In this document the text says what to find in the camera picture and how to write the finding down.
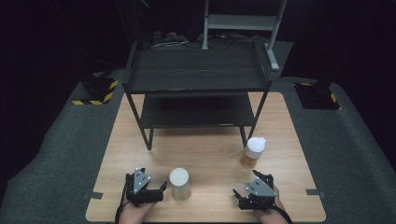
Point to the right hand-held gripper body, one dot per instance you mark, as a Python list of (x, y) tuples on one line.
[(260, 191)]

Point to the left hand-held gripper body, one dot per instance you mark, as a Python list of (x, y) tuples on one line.
[(140, 183)]

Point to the translucent cup with white base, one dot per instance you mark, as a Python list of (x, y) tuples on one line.
[(179, 179)]

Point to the white-capped bottle with orange liquid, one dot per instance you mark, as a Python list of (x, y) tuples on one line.
[(255, 146)]

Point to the black two-tier shelf rack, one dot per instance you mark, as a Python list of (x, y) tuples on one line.
[(196, 68)]

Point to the person's right hand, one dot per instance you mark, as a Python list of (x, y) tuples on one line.
[(274, 216)]

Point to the person's left hand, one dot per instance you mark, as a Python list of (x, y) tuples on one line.
[(134, 215)]

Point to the grey tape strip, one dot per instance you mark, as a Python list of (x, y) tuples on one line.
[(315, 193), (93, 195)]

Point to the black yellow striped block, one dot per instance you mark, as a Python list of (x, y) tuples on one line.
[(316, 96), (96, 88)]

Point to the grey felt cloth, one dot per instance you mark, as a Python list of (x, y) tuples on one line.
[(46, 155)]

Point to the power strip with plugs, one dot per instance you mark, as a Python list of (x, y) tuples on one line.
[(168, 39)]

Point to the grey metal stand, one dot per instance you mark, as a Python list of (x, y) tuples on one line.
[(243, 21)]

